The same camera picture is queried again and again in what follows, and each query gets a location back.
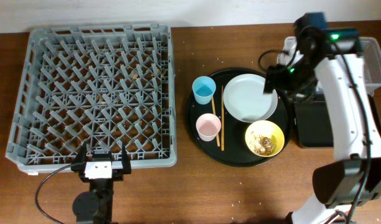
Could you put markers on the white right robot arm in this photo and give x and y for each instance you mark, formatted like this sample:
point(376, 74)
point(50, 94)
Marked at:
point(333, 58)

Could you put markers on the pink plastic cup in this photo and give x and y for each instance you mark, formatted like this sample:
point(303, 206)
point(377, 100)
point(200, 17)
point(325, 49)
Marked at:
point(205, 127)

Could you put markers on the round black tray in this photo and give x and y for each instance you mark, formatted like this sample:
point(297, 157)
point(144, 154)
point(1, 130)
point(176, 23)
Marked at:
point(236, 153)

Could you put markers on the yellow plastic bowl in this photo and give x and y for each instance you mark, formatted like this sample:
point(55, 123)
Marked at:
point(268, 129)

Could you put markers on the clear plastic waste bin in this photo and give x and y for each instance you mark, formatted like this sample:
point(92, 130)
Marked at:
point(371, 54)

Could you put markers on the light blue plastic cup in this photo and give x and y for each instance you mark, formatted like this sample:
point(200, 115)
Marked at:
point(203, 89)

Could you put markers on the black food waste bin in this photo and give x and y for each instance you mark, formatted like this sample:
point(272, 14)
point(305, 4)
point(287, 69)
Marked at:
point(313, 123)

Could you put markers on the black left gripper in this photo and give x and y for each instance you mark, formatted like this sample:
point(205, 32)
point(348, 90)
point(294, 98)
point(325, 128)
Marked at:
point(78, 164)

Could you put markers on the food scraps and rice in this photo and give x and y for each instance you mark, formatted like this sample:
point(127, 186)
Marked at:
point(262, 145)

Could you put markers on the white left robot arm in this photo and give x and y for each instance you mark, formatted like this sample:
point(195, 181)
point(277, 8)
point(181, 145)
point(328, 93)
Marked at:
point(96, 204)

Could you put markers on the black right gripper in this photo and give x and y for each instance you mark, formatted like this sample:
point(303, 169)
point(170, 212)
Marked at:
point(274, 78)

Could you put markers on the grey round plate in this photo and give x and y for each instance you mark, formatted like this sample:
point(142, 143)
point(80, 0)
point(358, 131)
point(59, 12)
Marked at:
point(244, 99)

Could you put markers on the grey dishwasher rack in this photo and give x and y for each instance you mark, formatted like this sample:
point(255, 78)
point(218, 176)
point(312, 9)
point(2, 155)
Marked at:
point(110, 88)

